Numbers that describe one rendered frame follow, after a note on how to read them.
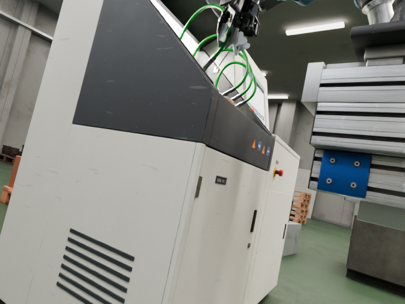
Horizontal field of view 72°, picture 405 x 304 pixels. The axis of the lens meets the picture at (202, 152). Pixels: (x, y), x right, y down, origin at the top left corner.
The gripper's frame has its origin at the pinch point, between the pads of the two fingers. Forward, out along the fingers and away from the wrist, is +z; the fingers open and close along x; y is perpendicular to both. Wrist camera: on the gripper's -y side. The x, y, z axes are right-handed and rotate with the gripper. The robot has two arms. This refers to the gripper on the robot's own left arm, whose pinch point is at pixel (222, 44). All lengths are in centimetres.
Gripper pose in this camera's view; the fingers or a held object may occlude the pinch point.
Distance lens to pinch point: 113.1
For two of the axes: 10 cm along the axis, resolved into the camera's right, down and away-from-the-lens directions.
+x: 9.1, 0.0, 4.2
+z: -3.0, 7.1, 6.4
